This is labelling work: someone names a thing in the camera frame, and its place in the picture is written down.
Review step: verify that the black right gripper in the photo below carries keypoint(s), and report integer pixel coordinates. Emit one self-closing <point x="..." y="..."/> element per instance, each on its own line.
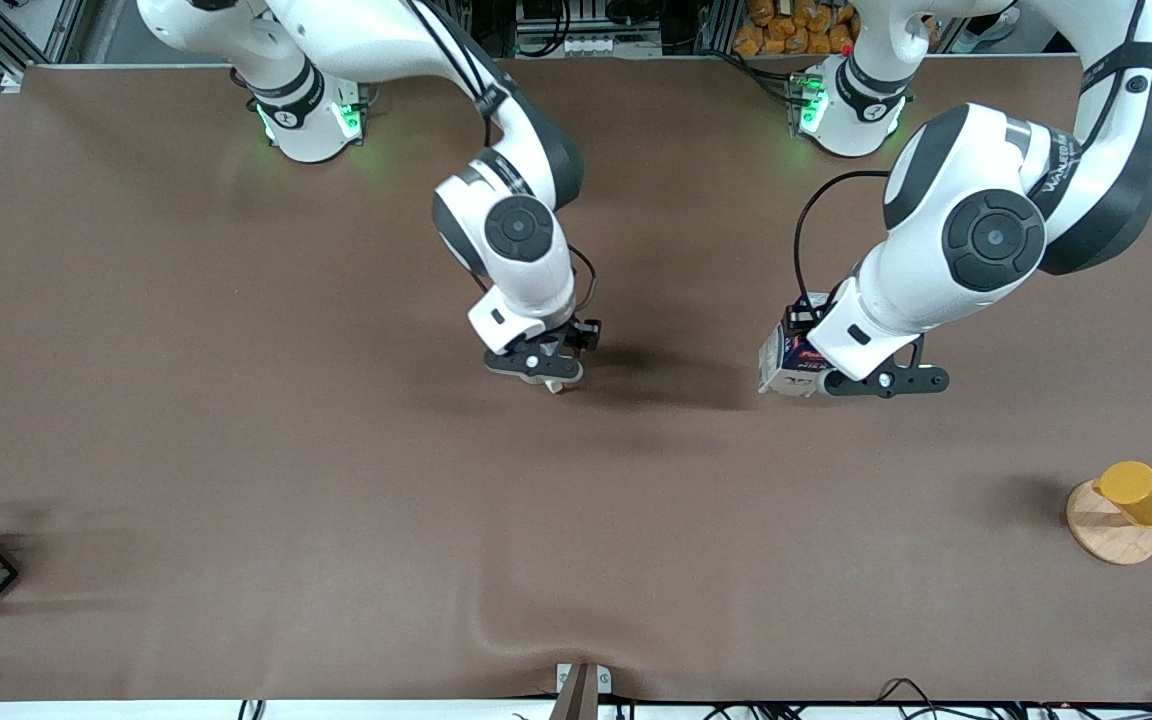
<point x="579" y="335"/>

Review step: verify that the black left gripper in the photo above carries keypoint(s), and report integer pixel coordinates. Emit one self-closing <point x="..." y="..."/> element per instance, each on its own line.
<point x="804" y="315"/>

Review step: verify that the blue white milk carton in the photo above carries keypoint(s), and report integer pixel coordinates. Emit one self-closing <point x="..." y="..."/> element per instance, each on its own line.
<point x="781" y="365"/>

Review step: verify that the beige ceramic mug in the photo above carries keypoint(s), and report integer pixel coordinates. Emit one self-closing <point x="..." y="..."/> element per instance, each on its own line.
<point x="554" y="386"/>

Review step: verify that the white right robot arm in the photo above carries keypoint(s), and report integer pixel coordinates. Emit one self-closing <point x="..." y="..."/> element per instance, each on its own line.
<point x="521" y="230"/>

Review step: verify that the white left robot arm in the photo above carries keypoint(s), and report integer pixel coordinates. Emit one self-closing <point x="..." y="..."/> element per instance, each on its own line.
<point x="986" y="235"/>

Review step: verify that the round wooden cup stand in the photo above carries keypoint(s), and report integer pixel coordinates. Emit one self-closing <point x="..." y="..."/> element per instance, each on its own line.
<point x="1111" y="535"/>

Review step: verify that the yellow plastic cup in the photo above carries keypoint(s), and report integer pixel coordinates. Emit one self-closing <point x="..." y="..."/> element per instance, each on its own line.
<point x="1141" y="495"/>

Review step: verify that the orange snack pile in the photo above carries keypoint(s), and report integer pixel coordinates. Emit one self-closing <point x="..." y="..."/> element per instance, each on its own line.
<point x="786" y="30"/>

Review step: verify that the long white power strip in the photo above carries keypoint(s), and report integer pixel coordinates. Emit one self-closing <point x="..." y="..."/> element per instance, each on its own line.
<point x="596" y="45"/>

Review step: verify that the brown table cover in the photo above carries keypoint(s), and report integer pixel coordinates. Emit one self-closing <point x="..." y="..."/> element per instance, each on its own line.
<point x="336" y="500"/>

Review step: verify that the white sneaker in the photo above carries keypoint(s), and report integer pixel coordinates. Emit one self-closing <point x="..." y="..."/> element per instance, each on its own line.
<point x="988" y="32"/>

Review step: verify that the aluminium frame strut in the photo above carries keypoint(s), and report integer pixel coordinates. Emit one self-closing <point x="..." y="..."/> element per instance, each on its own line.
<point x="64" y="30"/>

